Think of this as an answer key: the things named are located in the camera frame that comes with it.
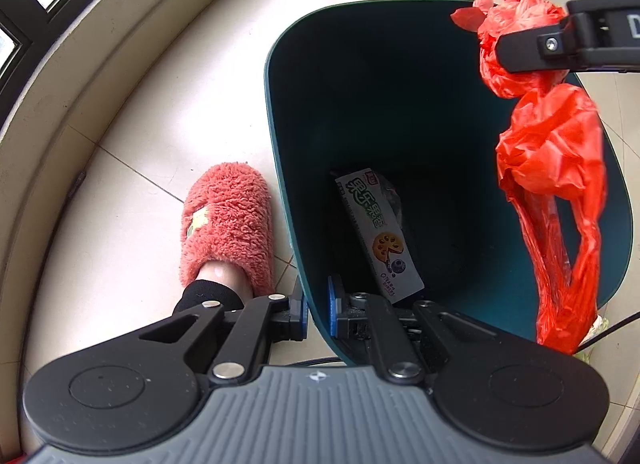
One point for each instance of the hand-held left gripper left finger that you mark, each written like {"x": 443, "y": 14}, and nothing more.
{"x": 300, "y": 316}

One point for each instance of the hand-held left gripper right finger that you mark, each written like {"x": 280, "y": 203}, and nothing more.
{"x": 332, "y": 311}

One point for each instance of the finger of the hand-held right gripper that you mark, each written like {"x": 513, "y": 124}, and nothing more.
{"x": 525, "y": 52}

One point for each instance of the red plastic bag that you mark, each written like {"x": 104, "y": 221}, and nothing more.
{"x": 550, "y": 159}

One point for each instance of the dark green trash bin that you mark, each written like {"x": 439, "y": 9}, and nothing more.
{"x": 400, "y": 94}

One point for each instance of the white biscuit box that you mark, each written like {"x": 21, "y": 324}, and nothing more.
{"x": 380, "y": 239}

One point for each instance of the person's leg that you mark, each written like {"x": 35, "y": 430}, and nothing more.
{"x": 220, "y": 278}

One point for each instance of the pink fluffy slipper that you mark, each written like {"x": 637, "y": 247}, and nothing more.
{"x": 225, "y": 214}

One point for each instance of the dark window frame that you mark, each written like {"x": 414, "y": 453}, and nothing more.
{"x": 30, "y": 34}

